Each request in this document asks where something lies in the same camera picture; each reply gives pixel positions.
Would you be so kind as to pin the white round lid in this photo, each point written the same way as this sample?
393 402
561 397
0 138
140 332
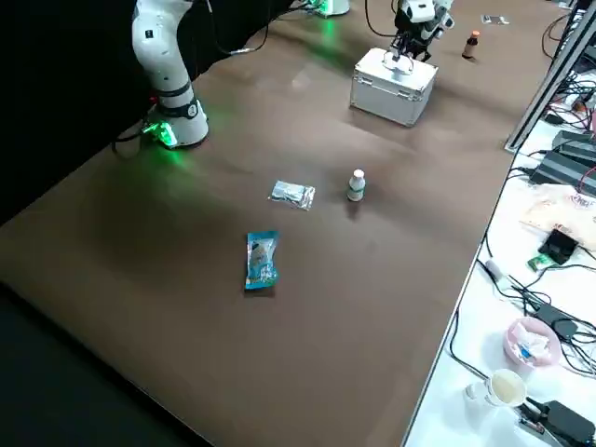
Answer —
474 392

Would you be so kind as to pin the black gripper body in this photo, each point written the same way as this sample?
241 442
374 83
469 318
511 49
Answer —
425 38
406 29

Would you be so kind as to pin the brown bottle orange cap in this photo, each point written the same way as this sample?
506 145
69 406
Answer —
470 46

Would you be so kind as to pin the beige printed bag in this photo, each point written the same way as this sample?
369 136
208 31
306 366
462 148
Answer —
559 207

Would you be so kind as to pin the teal foil packet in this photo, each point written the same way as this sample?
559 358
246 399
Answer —
261 261

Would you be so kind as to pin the small black box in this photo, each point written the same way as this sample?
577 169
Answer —
559 246

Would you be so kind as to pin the black ribbed power bricks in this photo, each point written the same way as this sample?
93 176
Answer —
565 163

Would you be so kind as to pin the white paper cup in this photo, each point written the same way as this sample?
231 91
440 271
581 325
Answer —
506 388

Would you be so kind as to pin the clear zip bag green strip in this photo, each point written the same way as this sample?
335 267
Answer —
291 193

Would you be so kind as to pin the flat black adapter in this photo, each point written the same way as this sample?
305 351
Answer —
559 321

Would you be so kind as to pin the small green pack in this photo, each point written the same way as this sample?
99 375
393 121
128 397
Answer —
537 262

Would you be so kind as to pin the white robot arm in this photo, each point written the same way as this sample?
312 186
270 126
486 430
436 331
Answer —
441 25
158 56

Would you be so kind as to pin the silver aluminium medicine case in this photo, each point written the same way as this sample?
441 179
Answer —
391 100

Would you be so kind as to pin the aluminium frame post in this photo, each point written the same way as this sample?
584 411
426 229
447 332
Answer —
545 93

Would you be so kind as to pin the black desk device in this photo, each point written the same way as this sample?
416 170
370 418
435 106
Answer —
565 423

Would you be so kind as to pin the white plastic bottle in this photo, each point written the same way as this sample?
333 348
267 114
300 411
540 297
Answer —
356 188

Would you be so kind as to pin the pink bowl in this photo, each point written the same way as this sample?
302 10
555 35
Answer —
533 344

